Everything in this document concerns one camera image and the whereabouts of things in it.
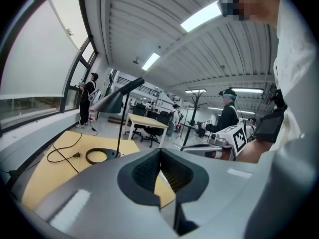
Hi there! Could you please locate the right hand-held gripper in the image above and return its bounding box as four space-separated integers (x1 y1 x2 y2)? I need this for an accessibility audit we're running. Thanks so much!
180 124 248 161

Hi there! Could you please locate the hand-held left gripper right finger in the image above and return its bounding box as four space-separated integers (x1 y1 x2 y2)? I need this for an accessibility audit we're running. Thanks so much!
160 148 261 239

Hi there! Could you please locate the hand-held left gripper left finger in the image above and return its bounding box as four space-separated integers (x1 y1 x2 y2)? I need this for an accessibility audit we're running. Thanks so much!
34 147 175 239

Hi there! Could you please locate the black desk lamp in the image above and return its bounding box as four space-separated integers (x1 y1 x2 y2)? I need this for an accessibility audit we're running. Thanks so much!
86 77 146 165

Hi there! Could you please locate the person's right forearm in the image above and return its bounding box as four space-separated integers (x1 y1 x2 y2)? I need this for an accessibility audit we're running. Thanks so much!
236 139 276 164

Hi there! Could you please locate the person's right hand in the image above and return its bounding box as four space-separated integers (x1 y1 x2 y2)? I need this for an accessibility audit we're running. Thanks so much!
204 150 236 161

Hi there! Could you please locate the black coat stand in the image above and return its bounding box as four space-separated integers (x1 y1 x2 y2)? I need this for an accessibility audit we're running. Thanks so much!
174 89 208 149

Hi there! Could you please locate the black office chair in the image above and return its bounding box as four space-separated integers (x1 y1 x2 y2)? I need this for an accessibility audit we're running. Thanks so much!
133 104 148 117
141 125 160 148

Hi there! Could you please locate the small wooden low table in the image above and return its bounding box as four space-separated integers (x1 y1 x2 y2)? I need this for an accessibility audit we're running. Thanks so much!
21 130 176 210

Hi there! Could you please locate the wooden table with white legs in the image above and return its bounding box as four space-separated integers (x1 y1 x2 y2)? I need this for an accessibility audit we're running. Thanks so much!
124 113 169 148

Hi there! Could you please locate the black waist-mounted monitor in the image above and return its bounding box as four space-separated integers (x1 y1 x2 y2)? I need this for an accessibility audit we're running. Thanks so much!
252 89 288 144

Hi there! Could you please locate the white shell backpack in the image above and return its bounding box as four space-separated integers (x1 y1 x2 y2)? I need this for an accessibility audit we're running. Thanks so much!
89 88 102 103

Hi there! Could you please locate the person's white shirt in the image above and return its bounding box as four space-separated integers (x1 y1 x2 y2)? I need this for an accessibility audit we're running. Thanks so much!
244 0 319 239

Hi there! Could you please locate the white roller blind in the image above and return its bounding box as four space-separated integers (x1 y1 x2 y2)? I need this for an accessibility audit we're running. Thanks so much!
0 0 81 101

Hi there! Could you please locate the person's head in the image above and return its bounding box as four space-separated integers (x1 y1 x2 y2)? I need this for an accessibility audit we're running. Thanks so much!
231 0 279 31

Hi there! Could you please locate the black power cable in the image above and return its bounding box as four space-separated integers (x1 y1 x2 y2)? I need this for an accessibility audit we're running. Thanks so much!
46 132 83 174

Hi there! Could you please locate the black head-mounted camera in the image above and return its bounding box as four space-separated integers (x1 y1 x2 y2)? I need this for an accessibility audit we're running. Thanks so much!
216 0 241 17

